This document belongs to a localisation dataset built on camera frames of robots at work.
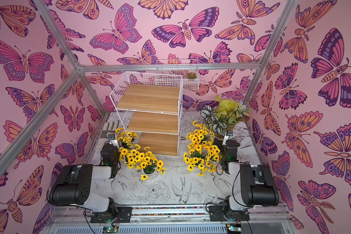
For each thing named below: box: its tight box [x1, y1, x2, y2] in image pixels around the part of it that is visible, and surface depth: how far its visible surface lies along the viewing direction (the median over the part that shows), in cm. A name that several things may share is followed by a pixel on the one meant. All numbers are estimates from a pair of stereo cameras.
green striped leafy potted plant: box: [200, 95, 252, 139], surface depth 90 cm
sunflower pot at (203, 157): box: [183, 146, 220, 177], surface depth 82 cm
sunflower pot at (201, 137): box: [186, 120, 215, 155], surface depth 91 cm
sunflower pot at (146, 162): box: [134, 144, 166, 181], surface depth 81 cm
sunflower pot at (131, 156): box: [117, 143, 141, 170], surface depth 83 cm
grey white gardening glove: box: [100, 120, 120, 139], surface depth 112 cm
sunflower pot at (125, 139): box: [115, 127, 139, 149], surface depth 89 cm
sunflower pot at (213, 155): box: [205, 144, 221, 164], surface depth 83 cm
